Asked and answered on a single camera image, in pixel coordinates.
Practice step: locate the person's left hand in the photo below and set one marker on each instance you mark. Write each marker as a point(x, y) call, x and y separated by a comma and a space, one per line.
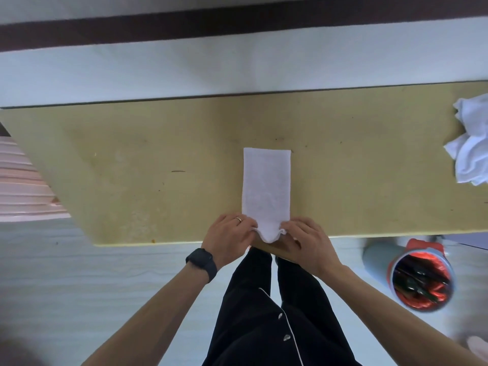
point(225, 240)

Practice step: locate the person's right hand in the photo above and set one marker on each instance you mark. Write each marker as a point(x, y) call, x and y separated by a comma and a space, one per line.
point(310, 249)

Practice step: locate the person's left fingers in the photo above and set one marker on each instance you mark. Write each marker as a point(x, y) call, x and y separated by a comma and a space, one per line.
point(240, 224)

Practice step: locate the person's right fingers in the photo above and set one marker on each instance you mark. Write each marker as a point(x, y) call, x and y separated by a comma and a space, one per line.
point(301, 226)

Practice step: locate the white towel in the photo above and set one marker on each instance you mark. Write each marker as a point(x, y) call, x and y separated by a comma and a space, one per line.
point(266, 186)

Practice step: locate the person's left forearm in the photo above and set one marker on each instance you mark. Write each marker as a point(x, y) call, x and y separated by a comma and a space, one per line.
point(152, 320)

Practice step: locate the person's right forearm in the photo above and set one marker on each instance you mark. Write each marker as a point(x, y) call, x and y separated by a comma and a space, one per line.
point(389, 320)

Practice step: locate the black smartwatch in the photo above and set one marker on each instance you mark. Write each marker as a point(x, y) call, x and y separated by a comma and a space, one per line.
point(202, 261)

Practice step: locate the grey trash bin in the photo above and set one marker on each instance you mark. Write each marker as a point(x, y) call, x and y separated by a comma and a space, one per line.
point(375, 259)

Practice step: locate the black shirt with white piping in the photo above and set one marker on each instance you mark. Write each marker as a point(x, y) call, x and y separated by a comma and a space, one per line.
point(259, 339)

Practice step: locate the red bin liner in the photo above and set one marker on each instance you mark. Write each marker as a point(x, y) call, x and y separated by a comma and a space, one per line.
point(432, 259)

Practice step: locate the crumpled white cloth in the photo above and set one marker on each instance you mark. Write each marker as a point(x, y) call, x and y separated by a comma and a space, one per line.
point(471, 148)

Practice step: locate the pink ribbed plastic stool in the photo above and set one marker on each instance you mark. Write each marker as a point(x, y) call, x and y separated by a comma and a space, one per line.
point(23, 186)

